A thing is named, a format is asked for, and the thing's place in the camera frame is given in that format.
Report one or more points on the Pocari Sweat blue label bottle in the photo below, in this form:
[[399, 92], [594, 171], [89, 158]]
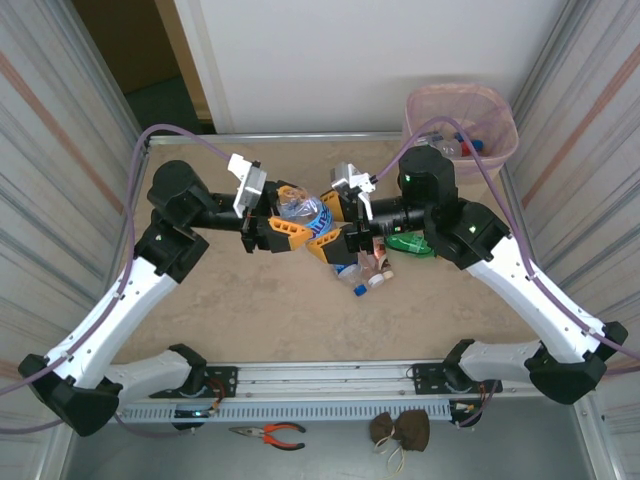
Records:
[[312, 215]]

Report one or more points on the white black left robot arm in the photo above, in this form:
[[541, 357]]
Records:
[[110, 310]]

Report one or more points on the clear bottle blue label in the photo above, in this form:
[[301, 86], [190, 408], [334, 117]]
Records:
[[350, 275]]

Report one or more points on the purple label bottle white cap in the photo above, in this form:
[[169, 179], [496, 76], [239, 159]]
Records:
[[376, 281]]

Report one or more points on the clear bottle blue cap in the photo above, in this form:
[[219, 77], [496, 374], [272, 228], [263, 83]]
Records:
[[478, 145]]

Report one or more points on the green bottle yellow cap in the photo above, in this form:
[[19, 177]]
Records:
[[410, 245]]

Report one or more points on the corrugated left side panel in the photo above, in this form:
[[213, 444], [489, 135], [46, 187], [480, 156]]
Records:
[[50, 150]]

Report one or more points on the corrugated panel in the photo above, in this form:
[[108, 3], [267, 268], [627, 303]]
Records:
[[50, 150], [600, 200]]

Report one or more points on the corrugated right side panel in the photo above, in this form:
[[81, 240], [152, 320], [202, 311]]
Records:
[[600, 200]]

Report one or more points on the brown cloth pouch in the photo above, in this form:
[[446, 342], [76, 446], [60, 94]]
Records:
[[405, 430]]

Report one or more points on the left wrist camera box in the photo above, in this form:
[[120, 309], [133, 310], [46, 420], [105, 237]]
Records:
[[247, 180]]

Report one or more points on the aluminium table edge rail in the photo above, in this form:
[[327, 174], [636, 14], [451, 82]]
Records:
[[300, 136]]

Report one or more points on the aluminium table side rail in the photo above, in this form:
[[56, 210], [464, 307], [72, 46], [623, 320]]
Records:
[[120, 272], [517, 215]]

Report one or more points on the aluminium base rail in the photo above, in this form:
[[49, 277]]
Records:
[[325, 375]]

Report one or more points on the white door frame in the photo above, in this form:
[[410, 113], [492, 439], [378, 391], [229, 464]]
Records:
[[200, 60]]

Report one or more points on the aluminium frame post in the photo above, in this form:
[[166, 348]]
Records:
[[550, 40], [100, 65]]

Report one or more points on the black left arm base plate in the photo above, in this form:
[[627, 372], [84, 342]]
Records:
[[225, 377]]

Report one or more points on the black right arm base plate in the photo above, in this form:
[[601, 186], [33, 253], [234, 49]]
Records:
[[425, 377]]

